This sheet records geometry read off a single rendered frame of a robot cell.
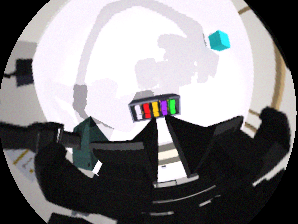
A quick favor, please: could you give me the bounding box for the beige rectangular tray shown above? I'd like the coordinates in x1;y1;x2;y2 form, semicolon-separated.
158;143;181;167

